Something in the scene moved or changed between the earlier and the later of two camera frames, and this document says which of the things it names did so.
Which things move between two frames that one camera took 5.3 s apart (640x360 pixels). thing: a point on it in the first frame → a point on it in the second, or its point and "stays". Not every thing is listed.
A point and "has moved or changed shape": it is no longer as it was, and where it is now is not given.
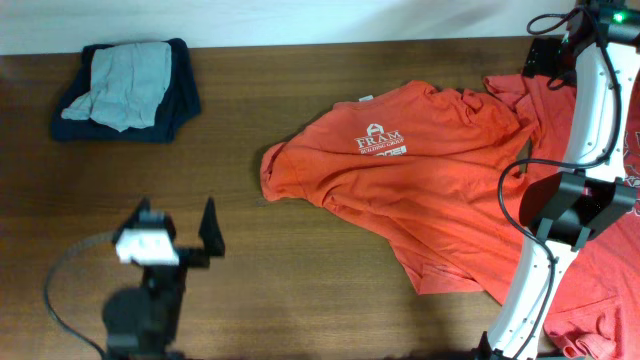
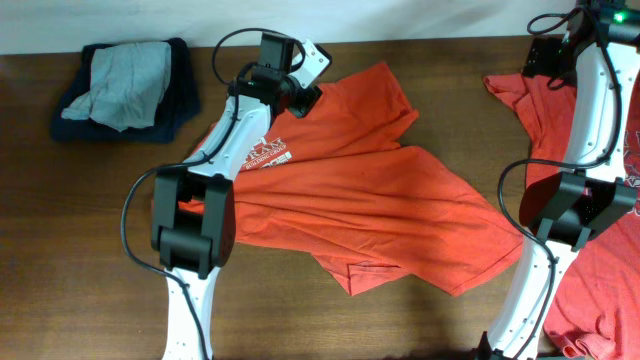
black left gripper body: [187, 258] → [300, 98]
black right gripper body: [548, 56] stays
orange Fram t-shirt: [442, 171] has moved or changed shape
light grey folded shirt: [127, 84] stays
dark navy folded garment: [180, 103] stays
